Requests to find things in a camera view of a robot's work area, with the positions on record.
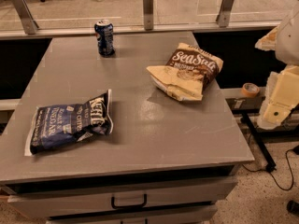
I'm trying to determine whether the black drawer handle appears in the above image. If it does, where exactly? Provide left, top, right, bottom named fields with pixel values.
left=110, top=194, right=148, bottom=210

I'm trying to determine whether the blue chip bag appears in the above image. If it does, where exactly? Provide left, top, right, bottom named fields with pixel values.
left=24, top=90, right=113, bottom=156

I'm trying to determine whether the metal railing bracket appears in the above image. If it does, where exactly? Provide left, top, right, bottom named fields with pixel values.
left=11, top=0, right=38, bottom=35
left=216, top=0, right=235, bottom=27
left=143, top=0, right=154, bottom=30

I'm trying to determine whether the black table leg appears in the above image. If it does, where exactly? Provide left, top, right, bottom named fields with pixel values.
left=241, top=112, right=276, bottom=173

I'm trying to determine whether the blue soda can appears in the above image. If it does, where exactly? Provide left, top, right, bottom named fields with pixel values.
left=94, top=20, right=115, bottom=57

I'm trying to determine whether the left metal railing bracket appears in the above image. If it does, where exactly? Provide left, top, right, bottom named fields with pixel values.
left=11, top=0, right=38, bottom=35

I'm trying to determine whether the brown sea salt chip bag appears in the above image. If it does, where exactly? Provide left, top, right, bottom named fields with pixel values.
left=147, top=43, right=223, bottom=101

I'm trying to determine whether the middle metal railing bracket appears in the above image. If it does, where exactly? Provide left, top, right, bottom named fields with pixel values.
left=143, top=0, right=154, bottom=30

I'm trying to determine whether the roll of tan tape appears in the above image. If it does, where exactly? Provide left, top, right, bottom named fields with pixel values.
left=241, top=83, right=260, bottom=98

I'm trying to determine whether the right metal railing bracket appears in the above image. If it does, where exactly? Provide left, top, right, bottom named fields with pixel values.
left=216, top=0, right=235, bottom=27

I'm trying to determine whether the black floor cable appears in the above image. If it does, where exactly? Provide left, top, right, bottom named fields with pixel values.
left=242, top=133, right=299, bottom=192

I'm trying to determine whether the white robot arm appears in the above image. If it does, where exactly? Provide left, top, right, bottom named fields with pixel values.
left=255, top=5, right=299, bottom=130

